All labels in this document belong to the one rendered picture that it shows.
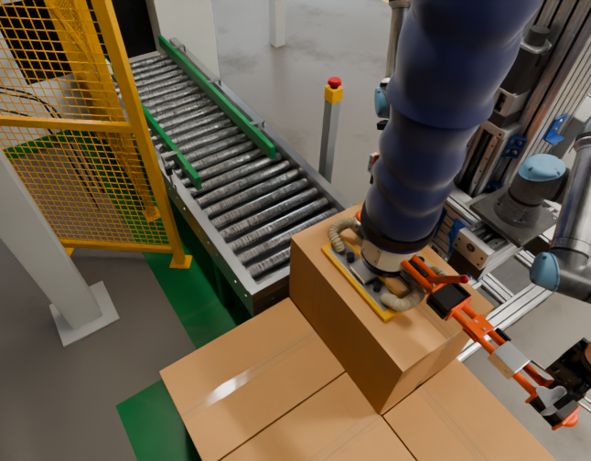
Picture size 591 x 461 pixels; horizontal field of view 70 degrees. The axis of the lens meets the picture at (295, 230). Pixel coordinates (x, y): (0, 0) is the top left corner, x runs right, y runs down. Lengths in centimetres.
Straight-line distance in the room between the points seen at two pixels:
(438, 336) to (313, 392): 54
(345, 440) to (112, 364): 133
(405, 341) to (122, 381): 153
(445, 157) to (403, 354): 60
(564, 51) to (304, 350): 134
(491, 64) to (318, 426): 125
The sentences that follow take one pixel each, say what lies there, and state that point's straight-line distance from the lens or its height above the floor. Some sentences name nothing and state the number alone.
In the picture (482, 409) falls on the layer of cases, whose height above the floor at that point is 54.
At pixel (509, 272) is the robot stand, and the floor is 21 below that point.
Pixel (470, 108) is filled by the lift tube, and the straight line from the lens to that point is 96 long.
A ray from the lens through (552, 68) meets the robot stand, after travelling 163.
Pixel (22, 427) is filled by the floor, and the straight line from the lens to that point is 251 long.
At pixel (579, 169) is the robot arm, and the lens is 113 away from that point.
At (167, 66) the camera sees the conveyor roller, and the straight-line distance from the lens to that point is 341.
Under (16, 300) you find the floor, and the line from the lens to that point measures 290.
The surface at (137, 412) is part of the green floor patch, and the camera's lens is 232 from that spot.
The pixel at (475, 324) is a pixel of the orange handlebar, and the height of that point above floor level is 109.
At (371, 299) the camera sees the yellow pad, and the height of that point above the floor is 97.
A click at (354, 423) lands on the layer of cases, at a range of 165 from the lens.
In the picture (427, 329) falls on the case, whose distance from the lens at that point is 139.
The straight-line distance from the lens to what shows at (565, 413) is 126.
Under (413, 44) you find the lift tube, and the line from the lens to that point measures 91.
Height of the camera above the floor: 212
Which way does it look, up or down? 49 degrees down
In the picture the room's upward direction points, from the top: 2 degrees clockwise
